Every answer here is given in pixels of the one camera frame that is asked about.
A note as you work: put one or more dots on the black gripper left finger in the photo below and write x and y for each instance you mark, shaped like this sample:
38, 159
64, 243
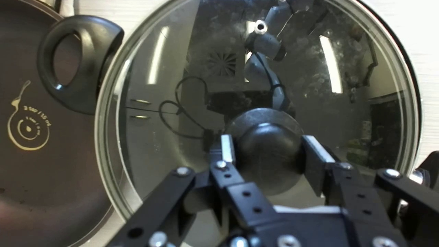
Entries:
236, 195

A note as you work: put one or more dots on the round glass pot lid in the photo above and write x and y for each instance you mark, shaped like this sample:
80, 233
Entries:
266, 73

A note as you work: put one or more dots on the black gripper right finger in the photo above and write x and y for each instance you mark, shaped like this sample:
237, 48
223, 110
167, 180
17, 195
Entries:
340, 184

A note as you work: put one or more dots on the black cooking pot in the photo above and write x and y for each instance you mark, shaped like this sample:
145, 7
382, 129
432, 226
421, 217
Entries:
50, 193

